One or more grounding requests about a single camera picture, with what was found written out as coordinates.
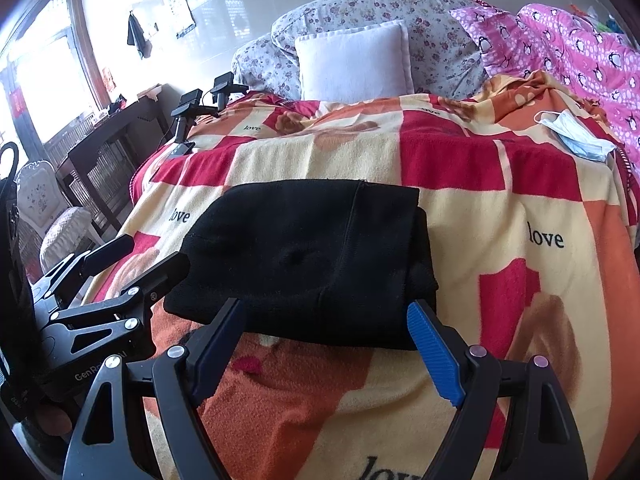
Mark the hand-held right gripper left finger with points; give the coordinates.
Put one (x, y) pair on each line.
(215, 355)

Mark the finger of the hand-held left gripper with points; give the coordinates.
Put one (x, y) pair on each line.
(107, 252)
(165, 272)

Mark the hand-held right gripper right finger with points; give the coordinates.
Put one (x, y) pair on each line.
(435, 355)

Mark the black pants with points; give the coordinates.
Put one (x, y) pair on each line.
(310, 260)

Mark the person's left hand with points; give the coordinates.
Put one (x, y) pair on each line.
(54, 420)

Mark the white ornate chair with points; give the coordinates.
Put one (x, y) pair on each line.
(55, 210)

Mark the dark wooden desk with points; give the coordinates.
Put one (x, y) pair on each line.
(115, 135)

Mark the orange red checkered blanket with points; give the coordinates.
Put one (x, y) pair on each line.
(500, 220)

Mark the cardboard box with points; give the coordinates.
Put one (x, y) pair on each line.
(150, 91)

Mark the wooden framed window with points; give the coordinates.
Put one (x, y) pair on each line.
(45, 75)

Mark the light blue face mask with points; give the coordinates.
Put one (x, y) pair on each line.
(580, 135)

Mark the white pillow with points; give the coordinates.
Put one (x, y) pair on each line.
(355, 62)

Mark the pink penguin print quilt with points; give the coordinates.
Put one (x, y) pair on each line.
(575, 60)

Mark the grey floral quilt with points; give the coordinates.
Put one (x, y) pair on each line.
(360, 7)

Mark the green and yellow object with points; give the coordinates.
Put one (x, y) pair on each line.
(600, 17)

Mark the dark cloth on wall hook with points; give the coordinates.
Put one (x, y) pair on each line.
(137, 35)

